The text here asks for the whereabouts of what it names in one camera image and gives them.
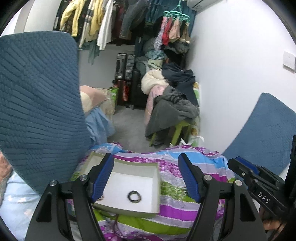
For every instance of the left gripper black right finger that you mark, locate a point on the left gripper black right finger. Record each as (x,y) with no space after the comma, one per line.
(240,221)

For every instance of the dark navy jacket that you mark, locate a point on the dark navy jacket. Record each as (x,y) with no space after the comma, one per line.
(182,80)

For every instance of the grey fleece garment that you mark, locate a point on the grey fleece garment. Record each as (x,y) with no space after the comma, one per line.
(169,109)

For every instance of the grey hard suitcase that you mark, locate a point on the grey hard suitcase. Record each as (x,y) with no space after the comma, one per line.
(124,66)

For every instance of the white cardboard box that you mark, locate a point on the white cardboard box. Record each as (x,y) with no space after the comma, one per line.
(125,177)

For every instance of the person's right hand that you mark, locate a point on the person's right hand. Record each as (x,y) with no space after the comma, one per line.
(270,224)

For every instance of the white hanging shirt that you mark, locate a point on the white hanging shirt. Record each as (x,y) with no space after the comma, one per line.
(104,35)

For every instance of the light blue bedsheet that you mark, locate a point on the light blue bedsheet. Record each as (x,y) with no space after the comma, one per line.
(99,126)

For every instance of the blue knitted right sleeve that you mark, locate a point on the blue knitted right sleeve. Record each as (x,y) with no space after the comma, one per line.
(266,137)

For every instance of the blue knitted left sleeve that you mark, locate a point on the blue knitted left sleeve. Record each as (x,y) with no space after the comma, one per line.
(43,127)

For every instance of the pink beige pillow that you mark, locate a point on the pink beige pillow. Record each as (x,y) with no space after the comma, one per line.
(91,97)

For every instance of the cream white padded coat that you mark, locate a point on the cream white padded coat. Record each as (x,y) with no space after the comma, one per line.
(152,78)

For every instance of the yellow hanging jacket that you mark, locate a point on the yellow hanging jacket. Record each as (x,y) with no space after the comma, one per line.
(75,6)

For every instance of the green shopping bag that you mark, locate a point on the green shopping bag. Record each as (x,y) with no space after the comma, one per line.
(114,96)

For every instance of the blue knitted sleeve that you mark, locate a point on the blue knitted sleeve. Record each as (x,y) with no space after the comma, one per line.
(266,137)
(43,127)

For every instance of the teal clip hanger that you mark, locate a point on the teal clip hanger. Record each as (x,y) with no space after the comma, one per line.
(177,13)

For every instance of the pink blanket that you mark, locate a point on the pink blanket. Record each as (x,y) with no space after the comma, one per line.
(157,90)

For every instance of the red black suitcase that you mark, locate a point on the red black suitcase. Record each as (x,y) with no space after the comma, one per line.
(123,90)

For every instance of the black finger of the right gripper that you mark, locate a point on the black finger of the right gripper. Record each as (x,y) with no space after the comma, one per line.
(247,164)

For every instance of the white air conditioner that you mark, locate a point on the white air conditioner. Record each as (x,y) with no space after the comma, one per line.
(200,5)

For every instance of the green plastic stool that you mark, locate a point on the green plastic stool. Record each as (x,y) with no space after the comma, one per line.
(178,130)

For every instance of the colourful striped floral cloth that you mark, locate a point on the colourful striped floral cloth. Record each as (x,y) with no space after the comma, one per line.
(177,210)

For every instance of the white wall switch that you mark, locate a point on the white wall switch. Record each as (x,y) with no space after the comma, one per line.
(289,61)

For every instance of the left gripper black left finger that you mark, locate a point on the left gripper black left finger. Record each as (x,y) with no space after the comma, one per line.
(50,220)

